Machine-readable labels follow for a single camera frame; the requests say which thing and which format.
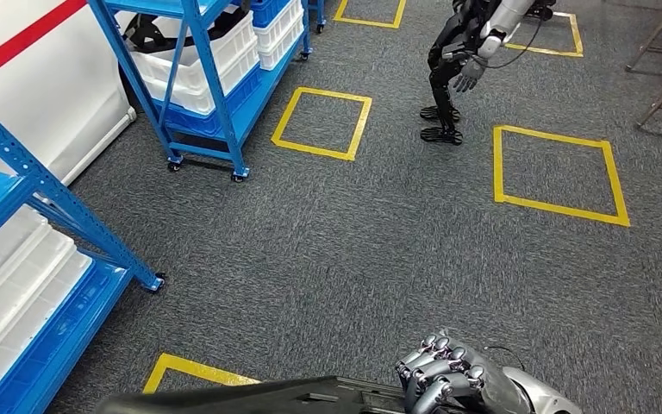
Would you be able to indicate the bystander robot grey hand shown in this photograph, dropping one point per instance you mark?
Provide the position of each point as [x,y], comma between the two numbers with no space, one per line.
[470,74]

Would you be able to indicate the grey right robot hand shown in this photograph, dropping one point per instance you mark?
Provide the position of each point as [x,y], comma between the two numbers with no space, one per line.
[468,377]

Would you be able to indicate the blue wheeled shelf rack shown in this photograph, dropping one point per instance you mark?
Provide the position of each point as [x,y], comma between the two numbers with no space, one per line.
[225,114]

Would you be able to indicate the bystander humanoid robot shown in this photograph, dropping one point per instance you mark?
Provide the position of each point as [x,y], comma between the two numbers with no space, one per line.
[442,74]

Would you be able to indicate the blue metal shelf rack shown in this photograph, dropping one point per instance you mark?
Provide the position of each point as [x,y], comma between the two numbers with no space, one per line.
[51,185]

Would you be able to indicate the black plastic plate frame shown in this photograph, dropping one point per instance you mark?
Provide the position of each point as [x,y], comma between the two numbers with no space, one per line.
[251,397]

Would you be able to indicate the blue plastic bin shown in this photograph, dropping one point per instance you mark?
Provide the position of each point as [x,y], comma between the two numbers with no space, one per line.
[74,331]
[191,124]
[265,11]

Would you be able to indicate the white car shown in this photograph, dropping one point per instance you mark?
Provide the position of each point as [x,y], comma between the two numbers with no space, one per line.
[34,103]

